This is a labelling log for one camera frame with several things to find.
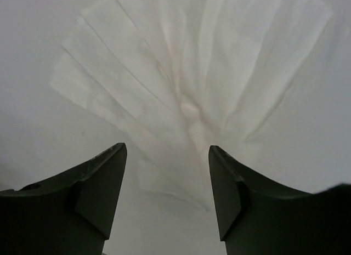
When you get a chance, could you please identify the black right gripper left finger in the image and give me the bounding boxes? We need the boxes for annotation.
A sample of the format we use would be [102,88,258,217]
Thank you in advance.
[1,143,127,254]

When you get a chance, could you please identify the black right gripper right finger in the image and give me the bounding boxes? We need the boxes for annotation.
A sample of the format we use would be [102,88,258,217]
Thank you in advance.
[208,145,350,254]

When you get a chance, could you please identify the white pleated skirt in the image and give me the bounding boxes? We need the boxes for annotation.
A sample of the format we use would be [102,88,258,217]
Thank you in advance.
[49,0,351,212]

